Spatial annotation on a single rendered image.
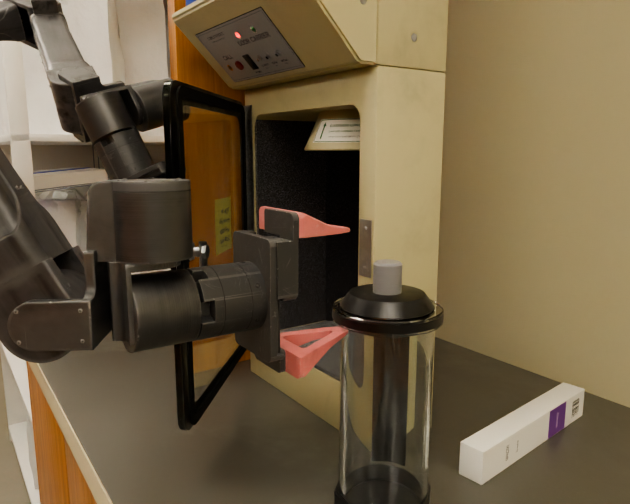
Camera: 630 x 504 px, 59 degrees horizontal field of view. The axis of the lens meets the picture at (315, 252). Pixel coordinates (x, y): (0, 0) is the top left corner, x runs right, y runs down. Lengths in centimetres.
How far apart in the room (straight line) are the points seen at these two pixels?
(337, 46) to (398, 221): 21
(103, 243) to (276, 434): 45
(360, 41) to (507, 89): 48
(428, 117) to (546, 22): 39
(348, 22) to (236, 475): 53
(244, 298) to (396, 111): 33
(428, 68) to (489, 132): 40
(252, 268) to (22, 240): 17
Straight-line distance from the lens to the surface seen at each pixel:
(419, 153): 70
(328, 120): 77
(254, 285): 44
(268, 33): 72
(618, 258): 97
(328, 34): 64
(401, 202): 68
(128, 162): 71
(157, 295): 41
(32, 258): 42
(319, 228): 46
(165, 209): 40
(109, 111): 73
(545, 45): 104
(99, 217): 42
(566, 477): 76
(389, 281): 53
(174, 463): 75
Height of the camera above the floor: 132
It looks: 10 degrees down
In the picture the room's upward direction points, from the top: straight up
